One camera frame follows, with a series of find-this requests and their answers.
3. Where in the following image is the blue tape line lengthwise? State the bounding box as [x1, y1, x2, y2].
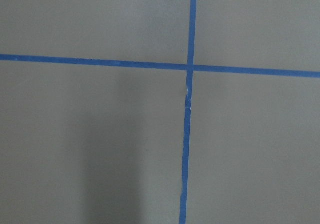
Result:
[179, 0, 197, 224]

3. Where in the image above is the blue tape line crosswise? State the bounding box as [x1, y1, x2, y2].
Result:
[0, 54, 320, 78]

